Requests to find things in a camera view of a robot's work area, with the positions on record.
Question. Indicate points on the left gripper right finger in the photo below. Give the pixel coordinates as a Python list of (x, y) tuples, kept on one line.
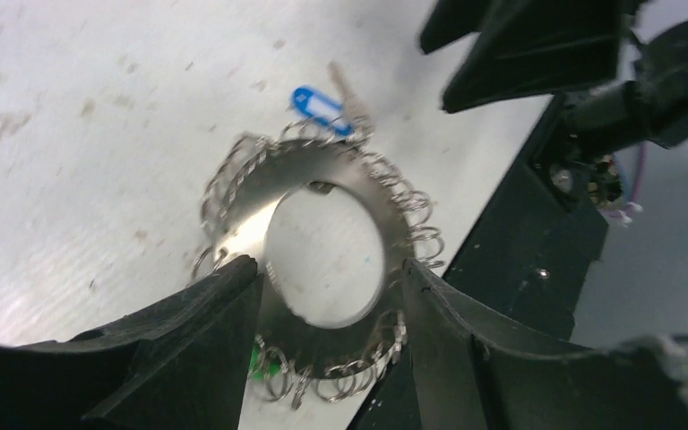
[(475, 368)]

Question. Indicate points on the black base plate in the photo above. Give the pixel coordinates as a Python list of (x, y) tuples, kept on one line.
[(526, 257)]

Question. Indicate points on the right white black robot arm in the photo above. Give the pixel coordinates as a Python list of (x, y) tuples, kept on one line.
[(636, 91)]

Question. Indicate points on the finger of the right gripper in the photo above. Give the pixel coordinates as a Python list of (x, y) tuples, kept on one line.
[(451, 20), (530, 48)]

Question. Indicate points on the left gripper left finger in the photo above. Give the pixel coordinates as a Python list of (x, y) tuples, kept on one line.
[(180, 363)]

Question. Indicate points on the key with blue tag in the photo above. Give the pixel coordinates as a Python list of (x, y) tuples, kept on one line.
[(347, 116)]

